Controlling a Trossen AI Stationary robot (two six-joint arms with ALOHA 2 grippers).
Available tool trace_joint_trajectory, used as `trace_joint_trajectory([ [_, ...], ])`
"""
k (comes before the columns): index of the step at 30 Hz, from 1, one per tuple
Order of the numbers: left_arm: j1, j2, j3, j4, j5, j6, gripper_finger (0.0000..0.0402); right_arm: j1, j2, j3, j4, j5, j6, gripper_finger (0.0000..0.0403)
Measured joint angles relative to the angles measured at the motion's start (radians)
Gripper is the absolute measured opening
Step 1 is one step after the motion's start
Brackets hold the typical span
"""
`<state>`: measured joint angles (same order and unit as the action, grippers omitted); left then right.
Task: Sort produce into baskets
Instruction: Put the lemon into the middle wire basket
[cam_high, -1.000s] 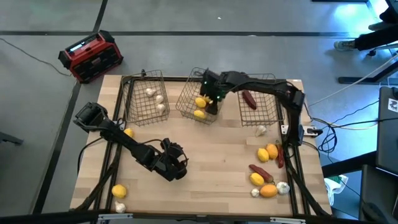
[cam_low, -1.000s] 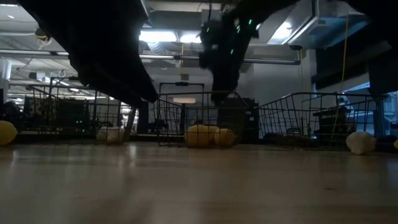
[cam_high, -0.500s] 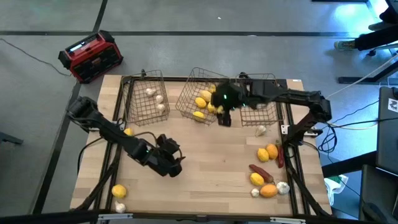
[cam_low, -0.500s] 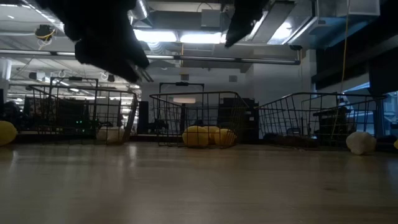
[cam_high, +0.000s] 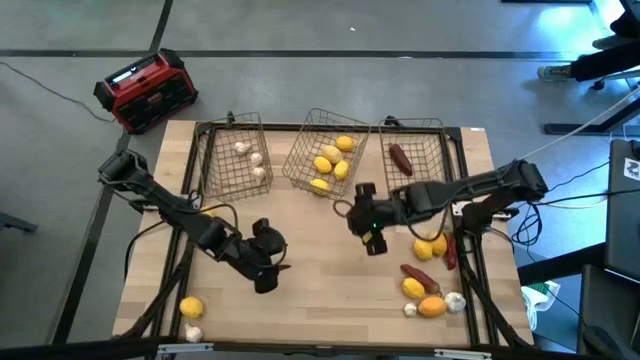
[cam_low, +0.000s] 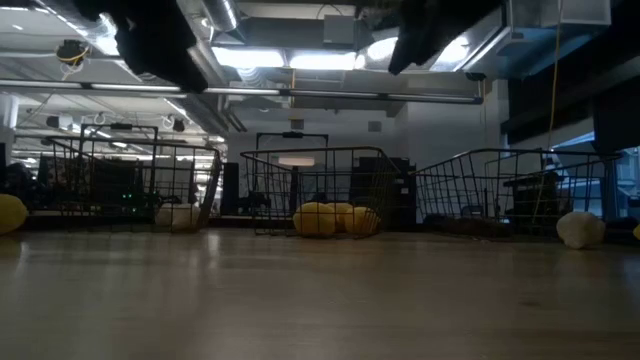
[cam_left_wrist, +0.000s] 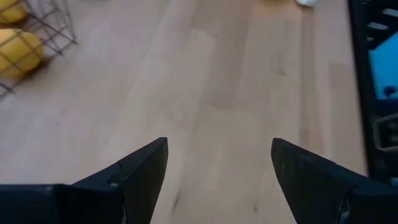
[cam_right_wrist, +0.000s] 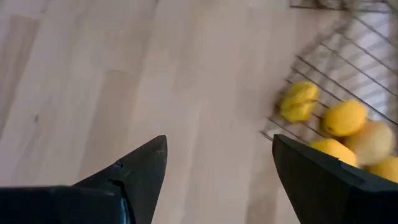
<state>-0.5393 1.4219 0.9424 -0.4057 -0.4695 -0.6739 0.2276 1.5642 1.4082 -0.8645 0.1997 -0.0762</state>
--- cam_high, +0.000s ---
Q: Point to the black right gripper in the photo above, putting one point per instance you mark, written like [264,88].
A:
[372,215]

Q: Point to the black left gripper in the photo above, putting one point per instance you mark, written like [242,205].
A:
[267,245]

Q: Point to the red sausage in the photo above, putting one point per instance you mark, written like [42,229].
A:
[421,279]

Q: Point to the small white garlic bulb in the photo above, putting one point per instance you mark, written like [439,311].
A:
[410,310]

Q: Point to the orange lemon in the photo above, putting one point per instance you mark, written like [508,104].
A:
[441,246]
[431,307]

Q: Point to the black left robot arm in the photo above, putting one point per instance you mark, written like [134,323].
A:
[165,205]

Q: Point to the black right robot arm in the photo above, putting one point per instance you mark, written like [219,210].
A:
[450,192]

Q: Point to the red sausage right edge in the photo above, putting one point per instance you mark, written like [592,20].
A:
[451,254]

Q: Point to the large white garlic bulb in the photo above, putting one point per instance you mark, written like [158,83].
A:
[455,301]

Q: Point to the white tape strip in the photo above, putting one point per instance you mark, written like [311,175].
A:
[477,129]

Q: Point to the white plastic bag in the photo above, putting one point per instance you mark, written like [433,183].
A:
[537,300]

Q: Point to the black desk crossbar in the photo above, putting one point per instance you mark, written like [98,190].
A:
[560,265]

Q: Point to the black front crossbar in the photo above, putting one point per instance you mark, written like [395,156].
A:
[100,350]

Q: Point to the black desk foot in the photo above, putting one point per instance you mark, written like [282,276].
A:
[570,129]

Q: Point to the red black jobsite radio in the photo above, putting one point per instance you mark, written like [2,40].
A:
[150,95]

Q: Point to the black desk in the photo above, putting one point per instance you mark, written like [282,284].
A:
[605,300]

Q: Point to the black equipment case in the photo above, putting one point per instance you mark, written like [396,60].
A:
[620,225]

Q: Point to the black computer mouse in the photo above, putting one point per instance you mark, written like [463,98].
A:
[597,340]

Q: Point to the white sticker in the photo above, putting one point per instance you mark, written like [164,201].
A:
[632,169]

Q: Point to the grey metal foot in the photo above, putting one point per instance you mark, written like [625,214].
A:
[17,223]

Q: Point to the person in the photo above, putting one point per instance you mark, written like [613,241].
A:
[610,62]

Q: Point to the office chair base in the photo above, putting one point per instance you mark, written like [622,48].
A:
[620,77]

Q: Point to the silver metal bracket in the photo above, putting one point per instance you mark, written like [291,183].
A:
[462,354]
[185,348]

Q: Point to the black metal table frame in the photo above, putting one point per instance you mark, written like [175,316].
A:
[277,128]

